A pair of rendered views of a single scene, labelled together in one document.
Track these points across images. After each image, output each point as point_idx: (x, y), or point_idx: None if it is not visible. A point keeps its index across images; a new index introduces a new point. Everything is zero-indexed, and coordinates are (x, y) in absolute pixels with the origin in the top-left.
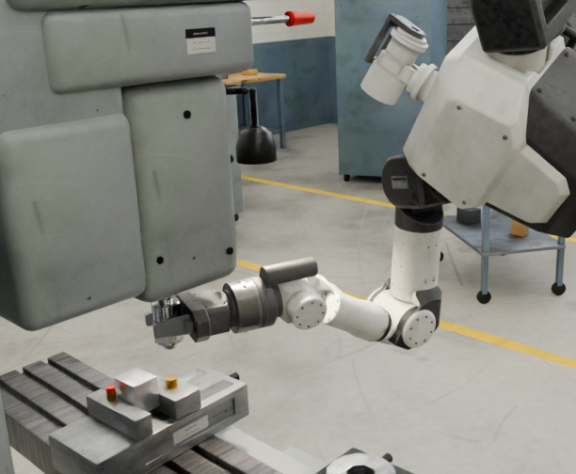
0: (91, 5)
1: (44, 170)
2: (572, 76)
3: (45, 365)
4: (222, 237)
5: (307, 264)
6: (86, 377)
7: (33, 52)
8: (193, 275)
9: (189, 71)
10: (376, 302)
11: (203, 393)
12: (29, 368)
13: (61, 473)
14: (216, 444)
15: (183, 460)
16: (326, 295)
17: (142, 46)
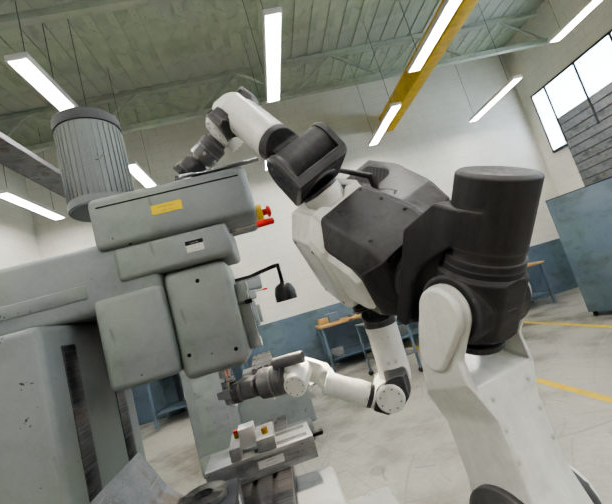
0: (133, 242)
1: (114, 315)
2: (359, 201)
3: (272, 421)
4: (230, 341)
5: (294, 355)
6: (278, 428)
7: (110, 266)
8: (212, 362)
9: (190, 260)
10: (374, 380)
11: (287, 439)
12: (265, 422)
13: None
14: (285, 473)
15: (262, 480)
16: (326, 375)
17: (161, 254)
